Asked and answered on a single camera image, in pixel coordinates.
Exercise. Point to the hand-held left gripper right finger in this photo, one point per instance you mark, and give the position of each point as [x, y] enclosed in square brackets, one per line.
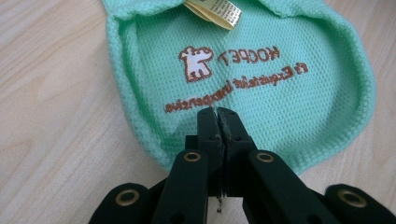
[233, 133]

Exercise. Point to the mint green pet garment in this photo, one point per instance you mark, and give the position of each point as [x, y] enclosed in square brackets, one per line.
[264, 102]

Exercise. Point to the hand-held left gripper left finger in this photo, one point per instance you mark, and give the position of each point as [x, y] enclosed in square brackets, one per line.
[213, 140]

